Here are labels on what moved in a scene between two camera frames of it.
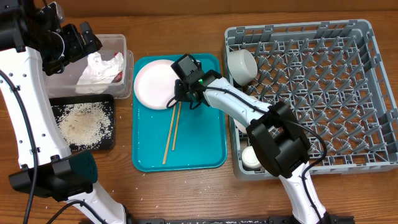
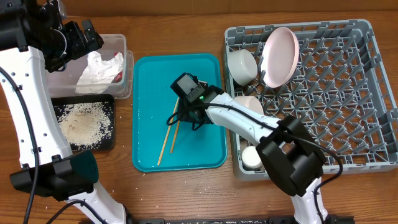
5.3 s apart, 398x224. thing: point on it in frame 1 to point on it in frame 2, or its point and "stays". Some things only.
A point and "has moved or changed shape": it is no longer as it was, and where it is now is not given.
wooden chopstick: x=171 y=126 has moved or changed shape
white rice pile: x=85 y=126 stays
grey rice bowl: x=242 y=66 stays
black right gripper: x=182 y=91 to x=185 y=116
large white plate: x=155 y=83 to x=279 y=56
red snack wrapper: x=119 y=78 stays
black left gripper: x=93 y=44 stays
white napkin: x=99 y=74 stays
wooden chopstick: x=176 y=126 stays
